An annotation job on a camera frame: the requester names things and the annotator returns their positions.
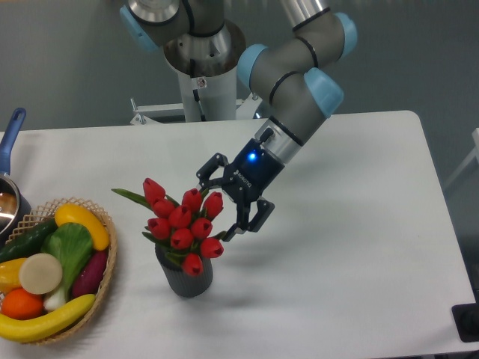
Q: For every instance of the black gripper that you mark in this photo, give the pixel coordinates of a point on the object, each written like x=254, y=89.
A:
x=243, y=180

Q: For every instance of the red tulip bouquet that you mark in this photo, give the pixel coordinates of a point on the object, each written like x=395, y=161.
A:
x=181, y=231

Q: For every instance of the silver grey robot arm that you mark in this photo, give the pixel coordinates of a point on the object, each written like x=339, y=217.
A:
x=210, y=56

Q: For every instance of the dark grey ribbed vase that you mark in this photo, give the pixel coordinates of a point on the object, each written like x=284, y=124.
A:
x=181, y=283

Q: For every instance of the yellow squash in basket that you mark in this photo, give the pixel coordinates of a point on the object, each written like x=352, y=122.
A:
x=73, y=213

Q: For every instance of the purple sweet potato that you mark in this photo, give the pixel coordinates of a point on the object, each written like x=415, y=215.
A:
x=88, y=281

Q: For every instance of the green bok choy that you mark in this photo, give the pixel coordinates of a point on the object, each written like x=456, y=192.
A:
x=71, y=244

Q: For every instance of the woven wicker basket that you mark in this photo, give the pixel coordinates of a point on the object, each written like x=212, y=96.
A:
x=47, y=211

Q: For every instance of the green cucumber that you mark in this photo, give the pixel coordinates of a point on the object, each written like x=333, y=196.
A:
x=29, y=242

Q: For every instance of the beige round slice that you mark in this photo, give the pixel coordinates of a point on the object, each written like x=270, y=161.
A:
x=40, y=274

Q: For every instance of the yellow pepper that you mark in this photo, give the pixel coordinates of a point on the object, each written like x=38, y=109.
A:
x=9, y=274

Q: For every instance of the orange fruit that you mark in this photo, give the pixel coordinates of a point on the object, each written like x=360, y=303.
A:
x=22, y=305

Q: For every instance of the yellow banana front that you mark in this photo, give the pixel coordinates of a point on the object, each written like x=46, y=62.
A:
x=33, y=330

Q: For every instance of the black device at table edge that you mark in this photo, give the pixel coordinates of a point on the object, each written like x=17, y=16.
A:
x=466, y=321

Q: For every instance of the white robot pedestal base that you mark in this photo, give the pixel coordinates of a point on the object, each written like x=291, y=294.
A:
x=203, y=99

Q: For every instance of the blue handled saucepan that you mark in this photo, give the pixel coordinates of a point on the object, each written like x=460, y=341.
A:
x=13, y=204

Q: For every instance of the white frame at right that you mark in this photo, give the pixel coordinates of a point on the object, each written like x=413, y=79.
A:
x=465, y=169

